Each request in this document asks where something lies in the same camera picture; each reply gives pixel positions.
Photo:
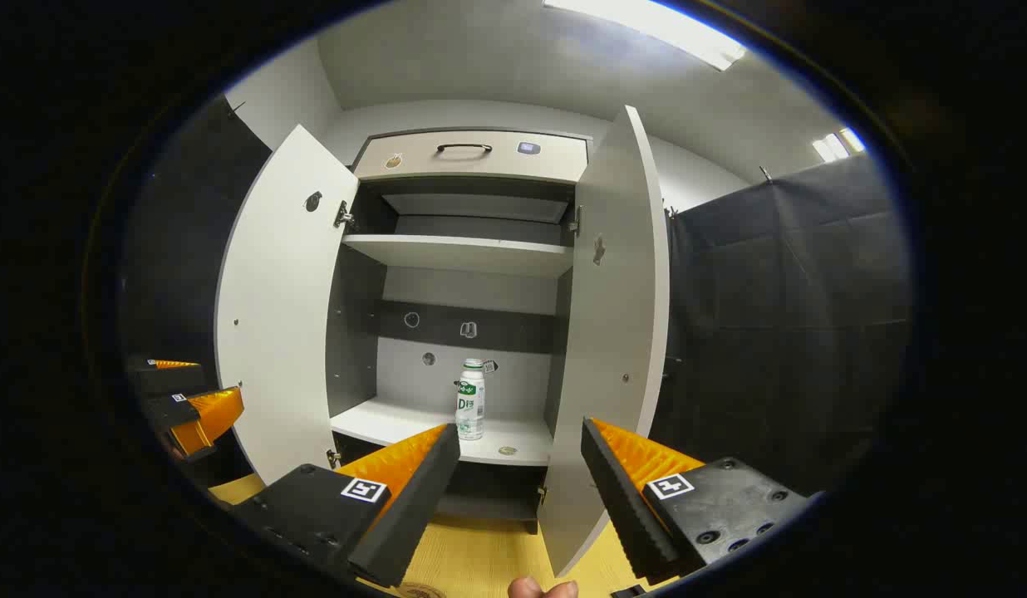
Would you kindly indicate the white green-label bottle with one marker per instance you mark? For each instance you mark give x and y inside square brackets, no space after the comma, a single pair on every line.
[470,403]

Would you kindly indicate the black backdrop cloth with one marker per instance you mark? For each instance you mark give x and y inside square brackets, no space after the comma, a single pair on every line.
[779,332]

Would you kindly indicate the small ceiling light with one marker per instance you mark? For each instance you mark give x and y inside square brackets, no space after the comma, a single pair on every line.
[837,144]

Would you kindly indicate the grey cabinet door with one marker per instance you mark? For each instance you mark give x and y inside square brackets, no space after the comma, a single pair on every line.
[609,332]
[277,316]

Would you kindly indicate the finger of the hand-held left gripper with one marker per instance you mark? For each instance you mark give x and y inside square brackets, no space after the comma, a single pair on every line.
[199,419]
[166,375]

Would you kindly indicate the white cabinet shelf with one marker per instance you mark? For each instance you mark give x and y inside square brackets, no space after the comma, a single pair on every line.
[389,419]
[464,252]

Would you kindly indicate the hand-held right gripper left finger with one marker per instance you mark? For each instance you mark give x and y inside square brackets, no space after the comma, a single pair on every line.
[414,507]

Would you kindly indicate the long ceiling light panel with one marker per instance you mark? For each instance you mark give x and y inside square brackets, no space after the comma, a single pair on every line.
[655,29]

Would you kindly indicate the grey cabinet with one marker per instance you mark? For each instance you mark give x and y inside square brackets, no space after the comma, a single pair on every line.
[472,328]

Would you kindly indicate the beige cabinet drawer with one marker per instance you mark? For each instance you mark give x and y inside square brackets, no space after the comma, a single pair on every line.
[414,162]

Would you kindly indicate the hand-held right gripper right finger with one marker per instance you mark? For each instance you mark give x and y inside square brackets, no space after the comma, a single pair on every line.
[621,507]

